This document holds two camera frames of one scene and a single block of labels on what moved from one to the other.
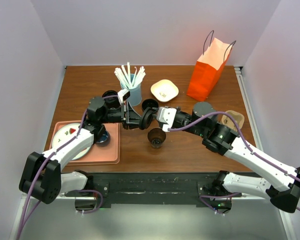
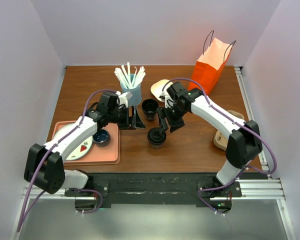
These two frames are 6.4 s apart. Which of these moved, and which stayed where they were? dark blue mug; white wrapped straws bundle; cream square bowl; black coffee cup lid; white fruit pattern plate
Moved: black coffee cup lid
Stayed: white wrapped straws bundle; dark blue mug; cream square bowl; white fruit pattern plate
